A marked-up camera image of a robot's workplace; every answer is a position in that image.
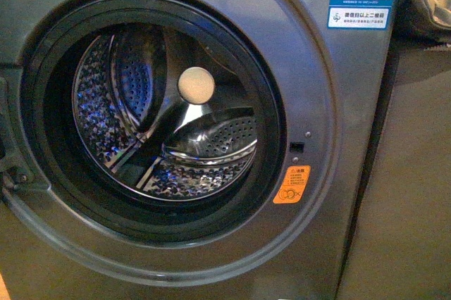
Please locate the grey front-load washing machine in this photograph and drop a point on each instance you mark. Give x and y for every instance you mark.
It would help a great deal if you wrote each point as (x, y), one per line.
(328, 82)

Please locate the steel washing machine drum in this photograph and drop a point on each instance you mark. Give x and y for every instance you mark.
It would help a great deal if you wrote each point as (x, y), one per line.
(160, 117)

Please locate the dark clothes pile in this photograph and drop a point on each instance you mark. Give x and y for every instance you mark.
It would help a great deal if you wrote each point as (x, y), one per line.
(423, 19)

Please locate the orange warning sticker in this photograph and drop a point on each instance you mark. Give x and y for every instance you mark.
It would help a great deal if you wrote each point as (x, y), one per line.
(293, 185)

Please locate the black rubber door gasket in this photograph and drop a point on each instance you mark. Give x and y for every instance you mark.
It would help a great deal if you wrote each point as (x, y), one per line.
(45, 100)

